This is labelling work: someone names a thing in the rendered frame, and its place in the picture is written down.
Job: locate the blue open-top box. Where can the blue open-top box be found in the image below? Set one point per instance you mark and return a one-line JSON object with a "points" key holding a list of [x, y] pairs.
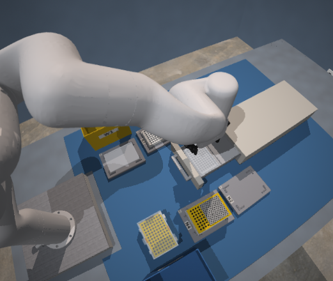
{"points": [[186, 267]]}

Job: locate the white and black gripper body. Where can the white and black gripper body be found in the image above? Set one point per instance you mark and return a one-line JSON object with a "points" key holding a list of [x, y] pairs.
{"points": [[204, 144]]}

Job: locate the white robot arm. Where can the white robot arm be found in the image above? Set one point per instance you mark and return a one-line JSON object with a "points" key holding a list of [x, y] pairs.
{"points": [[62, 91]]}

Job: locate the yellow open-top bin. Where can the yellow open-top bin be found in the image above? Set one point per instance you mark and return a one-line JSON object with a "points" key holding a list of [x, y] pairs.
{"points": [[99, 137]]}

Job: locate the blue bench mat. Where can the blue bench mat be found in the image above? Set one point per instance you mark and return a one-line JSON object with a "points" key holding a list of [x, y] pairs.
{"points": [[298, 168]]}

